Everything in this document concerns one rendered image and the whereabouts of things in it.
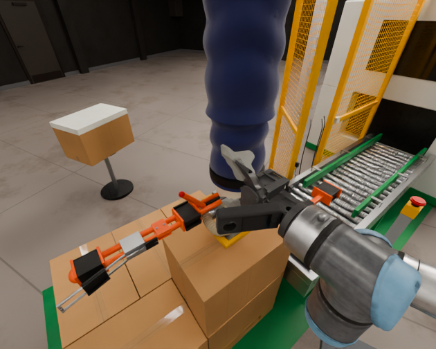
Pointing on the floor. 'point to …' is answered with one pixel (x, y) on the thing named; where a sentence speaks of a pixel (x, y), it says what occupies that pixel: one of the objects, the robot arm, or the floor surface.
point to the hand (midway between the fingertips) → (218, 174)
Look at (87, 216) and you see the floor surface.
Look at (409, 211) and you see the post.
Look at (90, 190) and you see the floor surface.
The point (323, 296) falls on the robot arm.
